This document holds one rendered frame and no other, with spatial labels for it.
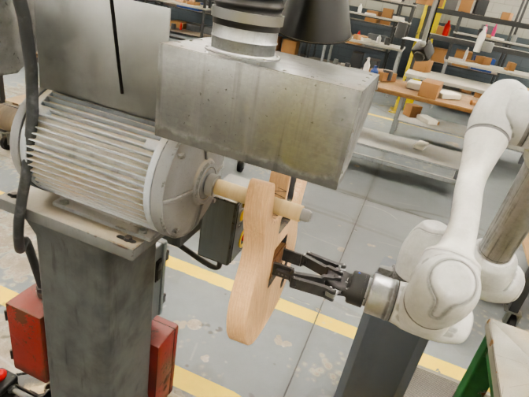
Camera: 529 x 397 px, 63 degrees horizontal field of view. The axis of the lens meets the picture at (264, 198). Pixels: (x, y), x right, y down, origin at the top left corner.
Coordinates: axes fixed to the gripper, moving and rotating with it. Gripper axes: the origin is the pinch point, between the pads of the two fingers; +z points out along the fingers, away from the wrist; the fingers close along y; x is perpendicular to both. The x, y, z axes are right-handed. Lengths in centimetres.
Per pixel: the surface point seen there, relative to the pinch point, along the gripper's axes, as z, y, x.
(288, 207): -1.8, -11.7, 18.2
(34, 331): 56, -16, -34
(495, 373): -53, 9, -14
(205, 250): 23.4, 11.2, -11.1
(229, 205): 18.1, 9.8, 4.8
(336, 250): 3, 197, -90
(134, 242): 26.8, -18.1, 3.3
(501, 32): -157, 1084, 132
